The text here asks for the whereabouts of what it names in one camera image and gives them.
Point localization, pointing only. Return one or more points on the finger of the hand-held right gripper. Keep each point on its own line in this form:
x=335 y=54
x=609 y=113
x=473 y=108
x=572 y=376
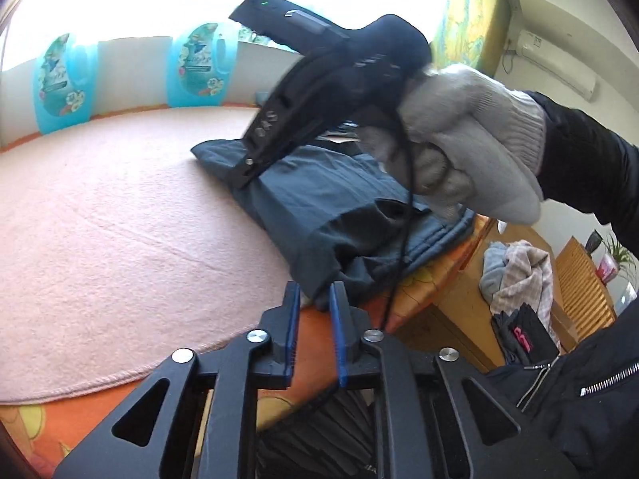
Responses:
x=264 y=129

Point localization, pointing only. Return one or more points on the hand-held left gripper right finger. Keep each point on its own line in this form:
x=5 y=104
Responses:
x=337 y=332

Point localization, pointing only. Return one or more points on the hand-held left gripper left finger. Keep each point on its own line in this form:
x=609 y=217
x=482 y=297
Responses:
x=294 y=324

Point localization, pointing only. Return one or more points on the dark grey pants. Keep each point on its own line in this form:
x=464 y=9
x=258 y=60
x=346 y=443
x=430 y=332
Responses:
x=319 y=209

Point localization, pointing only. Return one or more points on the person's right forearm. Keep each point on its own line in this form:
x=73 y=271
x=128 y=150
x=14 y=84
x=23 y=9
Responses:
x=584 y=159

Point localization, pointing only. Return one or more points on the person's right hand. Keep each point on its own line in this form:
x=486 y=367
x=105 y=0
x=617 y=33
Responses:
x=479 y=139

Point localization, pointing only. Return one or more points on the orange printed bed sheet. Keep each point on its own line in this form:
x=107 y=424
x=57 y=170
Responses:
x=314 y=349

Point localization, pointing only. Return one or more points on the blue printed jug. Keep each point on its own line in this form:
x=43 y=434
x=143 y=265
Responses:
x=62 y=85
x=202 y=65

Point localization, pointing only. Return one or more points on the grey blue garment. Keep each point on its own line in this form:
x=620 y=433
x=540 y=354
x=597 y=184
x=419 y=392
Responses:
x=495 y=272

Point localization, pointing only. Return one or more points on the pink round rug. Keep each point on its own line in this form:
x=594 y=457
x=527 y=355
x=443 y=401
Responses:
x=125 y=234

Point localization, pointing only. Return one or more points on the black garment pink print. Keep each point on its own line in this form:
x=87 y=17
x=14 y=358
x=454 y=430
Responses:
x=524 y=337

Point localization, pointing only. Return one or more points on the white air conditioner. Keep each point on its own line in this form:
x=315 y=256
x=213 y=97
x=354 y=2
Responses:
x=556 y=62

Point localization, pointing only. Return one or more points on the beige plaid cloth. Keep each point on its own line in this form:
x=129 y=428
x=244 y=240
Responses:
x=529 y=279

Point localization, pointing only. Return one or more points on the wooden slatted crate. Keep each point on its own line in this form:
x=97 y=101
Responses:
x=581 y=289

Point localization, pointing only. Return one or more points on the person's black jacket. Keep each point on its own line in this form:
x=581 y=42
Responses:
x=589 y=409

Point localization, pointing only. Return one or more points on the potted plant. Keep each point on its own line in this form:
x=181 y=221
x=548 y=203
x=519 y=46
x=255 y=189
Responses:
x=611 y=259

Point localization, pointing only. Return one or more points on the wall map poster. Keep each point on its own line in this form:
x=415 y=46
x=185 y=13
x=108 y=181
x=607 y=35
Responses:
x=467 y=15

